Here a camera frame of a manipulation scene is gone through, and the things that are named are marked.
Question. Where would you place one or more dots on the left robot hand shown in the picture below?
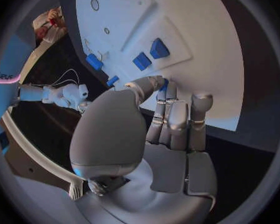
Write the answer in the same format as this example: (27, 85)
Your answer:
(112, 134)

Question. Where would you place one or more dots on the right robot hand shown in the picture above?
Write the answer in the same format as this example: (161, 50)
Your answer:
(84, 106)

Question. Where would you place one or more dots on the blue peg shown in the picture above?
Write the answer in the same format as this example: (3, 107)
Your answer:
(164, 86)

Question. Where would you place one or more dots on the blue square plug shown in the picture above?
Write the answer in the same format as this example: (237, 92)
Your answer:
(141, 61)

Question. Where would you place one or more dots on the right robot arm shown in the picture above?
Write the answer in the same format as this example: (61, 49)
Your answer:
(49, 95)

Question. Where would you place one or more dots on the white task board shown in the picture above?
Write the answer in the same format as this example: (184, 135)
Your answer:
(200, 41)

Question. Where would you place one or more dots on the thin blue cylinder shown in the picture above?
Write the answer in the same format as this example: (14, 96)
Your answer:
(112, 80)

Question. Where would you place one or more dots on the large blue cylinder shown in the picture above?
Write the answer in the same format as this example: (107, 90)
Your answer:
(94, 61)

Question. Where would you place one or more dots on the blue trapezoid plug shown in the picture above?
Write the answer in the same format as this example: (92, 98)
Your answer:
(159, 49)

